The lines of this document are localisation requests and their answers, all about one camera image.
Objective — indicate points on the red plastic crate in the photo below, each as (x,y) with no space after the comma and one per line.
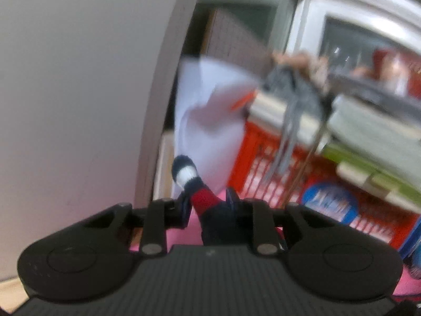
(316,185)

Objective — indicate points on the red basket upper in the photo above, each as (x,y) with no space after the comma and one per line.
(399,71)

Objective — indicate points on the white paper bag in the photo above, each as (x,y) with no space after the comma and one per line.
(206,128)

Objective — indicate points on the white and navy jacket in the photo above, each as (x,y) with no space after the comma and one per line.
(215,215)

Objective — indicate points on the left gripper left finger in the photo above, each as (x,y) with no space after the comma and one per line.
(160,216)

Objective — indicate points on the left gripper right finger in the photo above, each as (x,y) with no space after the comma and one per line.
(254,224)

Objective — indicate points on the stack of papers and books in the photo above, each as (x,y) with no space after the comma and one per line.
(369,129)

